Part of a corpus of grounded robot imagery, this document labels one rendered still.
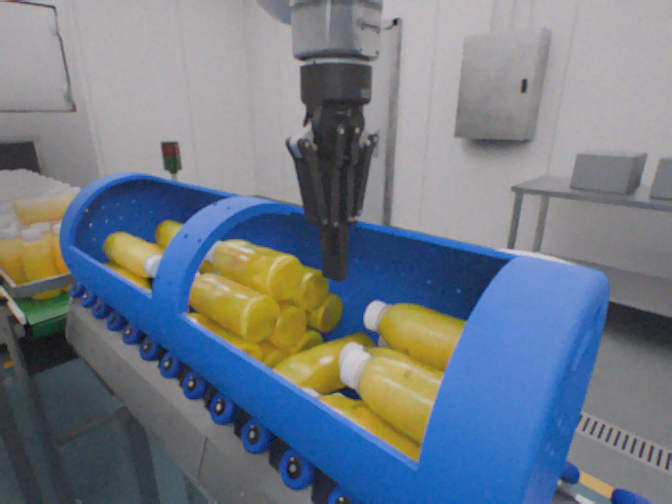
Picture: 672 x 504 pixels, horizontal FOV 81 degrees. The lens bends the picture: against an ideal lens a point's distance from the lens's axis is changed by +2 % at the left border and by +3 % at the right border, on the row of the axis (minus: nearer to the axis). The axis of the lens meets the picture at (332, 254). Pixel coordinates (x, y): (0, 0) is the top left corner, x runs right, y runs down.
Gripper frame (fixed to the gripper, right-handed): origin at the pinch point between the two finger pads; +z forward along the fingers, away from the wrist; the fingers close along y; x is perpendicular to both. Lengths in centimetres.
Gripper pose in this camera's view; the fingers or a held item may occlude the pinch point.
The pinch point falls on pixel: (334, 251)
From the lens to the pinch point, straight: 47.0
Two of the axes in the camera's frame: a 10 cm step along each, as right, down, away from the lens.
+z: 0.0, 9.4, 3.4
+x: -7.5, -2.3, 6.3
